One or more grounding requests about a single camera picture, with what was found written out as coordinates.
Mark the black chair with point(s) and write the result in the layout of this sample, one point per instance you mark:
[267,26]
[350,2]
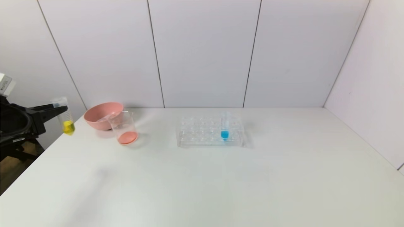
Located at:
[19,153]

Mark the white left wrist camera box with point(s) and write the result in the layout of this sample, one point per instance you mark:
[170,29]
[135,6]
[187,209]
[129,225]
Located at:
[5,84]

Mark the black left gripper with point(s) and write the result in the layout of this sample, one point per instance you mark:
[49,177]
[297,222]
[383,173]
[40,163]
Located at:
[27,121]

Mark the pink plastic bowl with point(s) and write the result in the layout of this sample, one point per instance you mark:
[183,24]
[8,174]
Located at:
[94,121]

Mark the blue pigment test tube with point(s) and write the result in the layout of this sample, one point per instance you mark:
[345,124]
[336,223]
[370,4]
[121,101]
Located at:
[224,135]

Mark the yellow pigment test tube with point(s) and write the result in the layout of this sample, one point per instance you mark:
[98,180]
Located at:
[68,127]

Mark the clear acrylic test tube rack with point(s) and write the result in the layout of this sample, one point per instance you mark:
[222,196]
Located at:
[195,138]

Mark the clear glass beaker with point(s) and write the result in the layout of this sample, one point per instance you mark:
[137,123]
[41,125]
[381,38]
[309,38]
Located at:
[126,137]

